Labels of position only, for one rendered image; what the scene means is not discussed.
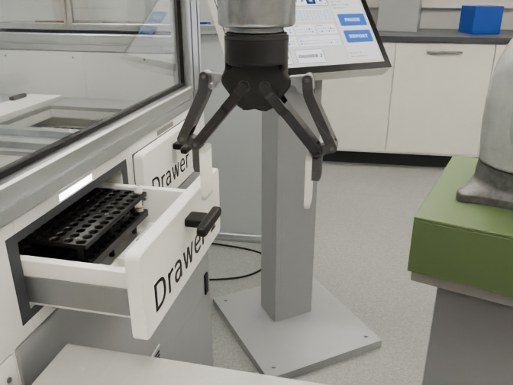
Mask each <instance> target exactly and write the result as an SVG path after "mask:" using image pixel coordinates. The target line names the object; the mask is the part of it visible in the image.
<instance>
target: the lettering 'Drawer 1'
mask: <svg viewBox="0 0 513 385"><path fill-rule="evenodd" d="M197 237H198V235H196V237H195V252H196V253H198V252H199V250H200V248H201V245H200V247H199V249H198V250H196V246H197V244H198V243H199V242H200V240H201V237H199V240H198V241H197V243H196V239H197ZM192 243H193V241H192ZM183 257H184V261H185V265H186V269H187V268H188V258H189V259H190V263H191V262H192V244H191V254H190V250H189V246H188V247H187V262H186V255H185V252H184V253H183ZM178 263H180V266H179V268H178V269H177V271H176V275H175V280H176V282H177V283H178V282H179V279H180V277H181V276H182V261H181V260H180V259H178V260H177V262H176V265H175V269H176V266H177V264H178ZM179 269H180V275H179V278H178V279H177V273H178V271H179ZM172 272H173V268H172V269H171V271H170V273H168V280H169V293H171V283H170V277H171V273H172ZM160 281H163V286H164V294H163V300H162V302H161V303H160V305H159V306H158V299H157V290H156V286H157V285H158V284H159V282H160ZM154 292H155V300H156V312H158V311H159V309H160V307H161V306H162V304H163V302H164V299H165V296H166V281H165V278H164V277H161V278H159V279H158V281H157V282H156V284H155V285H154Z"/></svg>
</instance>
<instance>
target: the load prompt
mask: <svg viewBox="0 0 513 385"><path fill-rule="evenodd" d="M295 6H328V3H327V0H296V1H295Z"/></svg>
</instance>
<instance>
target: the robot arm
mask: <svg viewBox="0 0 513 385"><path fill-rule="evenodd" d="M295 1H296V0H217V3H218V24H219V25H220V26H222V27H225V28H229V31H227V32H226V34H225V35H224V62H225V69H224V73H217V72H214V71H213V70H212V69H207V70H205V71H203V72H201V73H200V74H199V79H198V91H197V93H196V95H195V98H194V100H193V102H192V105H191V107H190V109H189V112H188V114H187V116H186V119H185V121H184V123H183V125H182V128H181V130H180V132H179V135H178V137H177V141H178V142H179V143H180V144H187V145H189V146H190V147H191V149H192V160H193V169H194V171H195V172H200V181H201V198H202V200H206V199H207V198H208V197H209V196H210V195H211V194H212V193H213V185H212V162H211V144H210V143H206V144H205V142H206V141H207V140H208V139H209V137H210V136H211V135H212V134H213V133H214V131H215V130H216V129H217V128H218V126H219V125H220V124H221V123H222V121H223V120H225V119H226V117H227V116H228V115H229V114H230V113H231V111H232V110H233V109H234V108H235V107H236V106H238V107H240V108H242V110H252V109H256V110H260V111H265V112H267V111H268V110H270V109H272V108H274V109H275V111H276V112H277V113H278V115H280V116H282V118H283V119H284V120H285V122H286V123H287V124H288V126H289V127H290V128H291V129H292V130H293V131H294V133H295V134H296V135H297V137H298V138H299V139H300V141H301V142H302V143H303V144H304V145H305V146H306V148H307V149H308V153H307V155H306V157H305V193H304V209H310V206H311V201H312V190H313V181H319V180H320V178H321V174H322V162H323V156H324V155H325V154H334V153H335V152H336V151H337V146H338V141H337V138H336V136H335V134H334V131H333V129H332V127H331V124H330V122H329V121H328V118H327V116H326V114H325V111H324V109H323V107H322V104H321V102H320V100H319V98H318V95H317V93H316V91H315V76H314V74H313V73H311V72H308V73H306V74H305V75H296V76H291V75H290V73H289V68H288V62H289V35H288V34H287V32H286V31H284V28H288V27H291V26H293V25H294V24H295ZM219 83H222V85H223V86H224V88H225V89H226V90H227V92H228V93H229V97H228V98H227V99H226V100H225V102H224V103H223V104H222V105H221V107H220V108H219V109H218V110H217V112H216V113H215V114H214V115H213V117H212V118H211V119H210V120H209V122H208V123H207V124H206V125H205V126H204V127H203V129H202V130H201V131H200V132H199V133H198V135H196V134H193V133H194V131H195V128H196V126H197V124H198V122H199V119H200V117H201V116H202V113H203V111H204V109H205V106H206V105H207V102H208V100H209V98H210V96H211V93H212V90H213V89H215V88H217V87H218V84H219ZM290 86H295V87H296V89H297V91H298V92H299V93H301V94H302V93H303V96H304V100H305V103H306V105H307V106H308V110H309V111H310V113H311V116H312V118H313V120H314V122H315V125H316V127H317V129H318V131H319V134H320V136H321V138H322V141H323V143H321V142H320V141H319V140H318V138H317V137H316V136H315V134H314V133H313V132H312V131H311V129H310V128H309V126H307V125H306V123H305V122H304V121H303V119H302V118H301V116H300V115H299V114H298V112H297V111H296V110H295V109H294V108H293V107H292V104H291V102H290V101H289V100H288V99H287V97H286V96H285V95H284V94H285V93H286V91H287V90H288V89H289V87H290ZM456 199H457V200H458V201H460V202H466V203H475V204H481V205H489V206H493V207H497V208H501V209H508V210H512V211H513V38H512V39H511V40H510V42H509V43H508V45H507V46H506V48H505V49H504V51H503V52H502V55H501V56H500V57H499V59H498V62H497V64H496V66H495V69H494V71H493V73H492V77H491V79H490V83H489V88H488V92H487V96H486V103H485V107H484V111H483V117H482V127H481V135H480V149H479V159H478V162H477V165H476V169H475V173H474V174H473V175H472V176H471V178H470V179H469V181H468V182H467V184H466V185H465V186H463V187H461V188H459V189H458V190H457V195H456Z"/></svg>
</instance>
